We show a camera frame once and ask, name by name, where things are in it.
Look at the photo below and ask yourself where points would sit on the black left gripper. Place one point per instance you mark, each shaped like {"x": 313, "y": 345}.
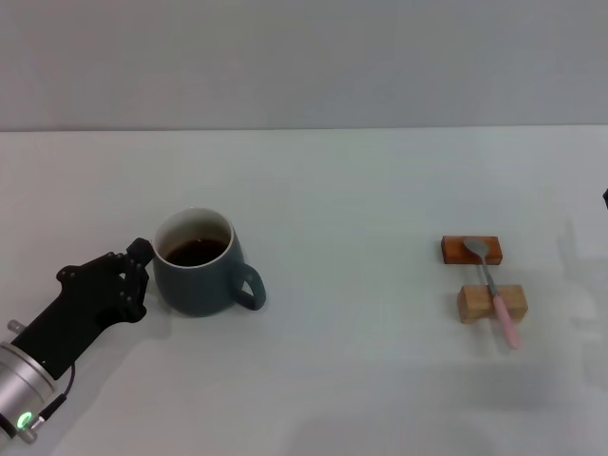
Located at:
{"x": 71, "y": 304}

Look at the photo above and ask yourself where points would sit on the grey cup with coffee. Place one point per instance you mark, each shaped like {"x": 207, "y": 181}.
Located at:
{"x": 199, "y": 290}

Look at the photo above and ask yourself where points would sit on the dark brown wooden block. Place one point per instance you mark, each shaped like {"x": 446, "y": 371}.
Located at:
{"x": 453, "y": 252}

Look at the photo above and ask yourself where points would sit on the light wooden arch block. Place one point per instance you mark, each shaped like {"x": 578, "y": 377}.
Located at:
{"x": 475, "y": 304}

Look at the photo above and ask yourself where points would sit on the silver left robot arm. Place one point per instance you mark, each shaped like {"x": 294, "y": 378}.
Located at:
{"x": 19, "y": 375}

